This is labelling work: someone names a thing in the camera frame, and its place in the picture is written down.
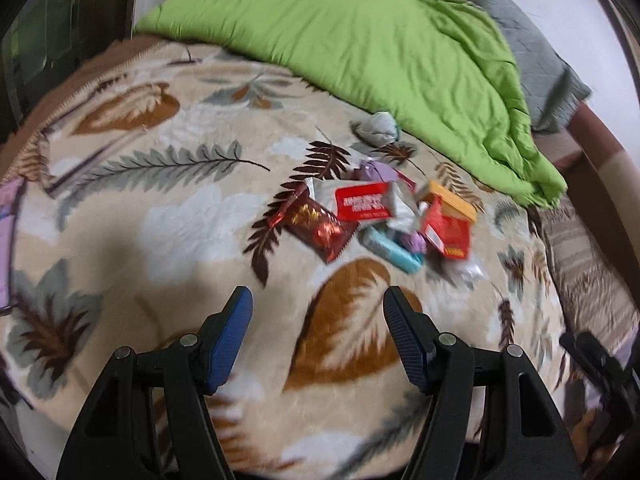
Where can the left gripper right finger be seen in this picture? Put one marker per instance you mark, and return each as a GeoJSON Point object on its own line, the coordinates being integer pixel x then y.
{"type": "Point", "coordinates": [413, 335]}

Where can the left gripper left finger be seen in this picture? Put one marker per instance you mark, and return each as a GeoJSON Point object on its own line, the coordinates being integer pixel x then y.
{"type": "Point", "coordinates": [221, 336]}

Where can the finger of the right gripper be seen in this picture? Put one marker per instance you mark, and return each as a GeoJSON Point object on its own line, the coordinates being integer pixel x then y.
{"type": "Point", "coordinates": [600, 368]}

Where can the teal tissue pack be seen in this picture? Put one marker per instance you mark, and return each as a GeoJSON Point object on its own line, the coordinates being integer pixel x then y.
{"type": "Point", "coordinates": [387, 249]}

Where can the purple paper ball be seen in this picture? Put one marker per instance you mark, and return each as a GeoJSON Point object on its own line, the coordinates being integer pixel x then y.
{"type": "Point", "coordinates": [414, 242]}

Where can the striped beige pillow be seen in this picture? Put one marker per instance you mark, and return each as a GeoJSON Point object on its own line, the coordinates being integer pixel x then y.
{"type": "Point", "coordinates": [592, 293]}

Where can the torn red carton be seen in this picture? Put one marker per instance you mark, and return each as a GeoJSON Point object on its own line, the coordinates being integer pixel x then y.
{"type": "Point", "coordinates": [450, 235]}

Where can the orange medicine box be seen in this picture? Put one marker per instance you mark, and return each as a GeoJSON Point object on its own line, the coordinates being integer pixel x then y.
{"type": "Point", "coordinates": [452, 204]}

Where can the red white tissue pack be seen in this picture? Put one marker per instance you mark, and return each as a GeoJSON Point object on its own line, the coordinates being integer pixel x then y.
{"type": "Point", "coordinates": [367, 202]}

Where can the dark red snack wrapper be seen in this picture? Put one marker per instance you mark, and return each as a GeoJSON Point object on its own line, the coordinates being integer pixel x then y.
{"type": "Point", "coordinates": [314, 225]}

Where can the leaf pattern blanket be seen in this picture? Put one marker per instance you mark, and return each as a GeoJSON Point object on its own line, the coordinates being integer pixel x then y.
{"type": "Point", "coordinates": [150, 177]}

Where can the brown beige headboard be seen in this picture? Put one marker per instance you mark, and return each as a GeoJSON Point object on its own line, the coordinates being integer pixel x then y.
{"type": "Point", "coordinates": [603, 184]}

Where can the purple foil wrapper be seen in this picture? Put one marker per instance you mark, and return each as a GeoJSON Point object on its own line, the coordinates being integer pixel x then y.
{"type": "Point", "coordinates": [374, 171]}

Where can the crumpled white green paper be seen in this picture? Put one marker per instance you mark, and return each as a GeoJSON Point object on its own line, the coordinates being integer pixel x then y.
{"type": "Point", "coordinates": [377, 130]}

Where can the pink notebook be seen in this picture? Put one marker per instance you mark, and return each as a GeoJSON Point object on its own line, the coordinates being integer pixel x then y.
{"type": "Point", "coordinates": [10, 201]}

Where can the grey quilted pillow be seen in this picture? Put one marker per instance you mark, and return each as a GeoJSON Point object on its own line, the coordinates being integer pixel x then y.
{"type": "Point", "coordinates": [552, 89]}

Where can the green quilt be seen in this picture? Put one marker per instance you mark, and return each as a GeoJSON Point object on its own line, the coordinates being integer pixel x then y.
{"type": "Point", "coordinates": [441, 68]}

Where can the glass wooden door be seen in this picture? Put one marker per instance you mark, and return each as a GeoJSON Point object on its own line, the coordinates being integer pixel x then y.
{"type": "Point", "coordinates": [44, 41]}

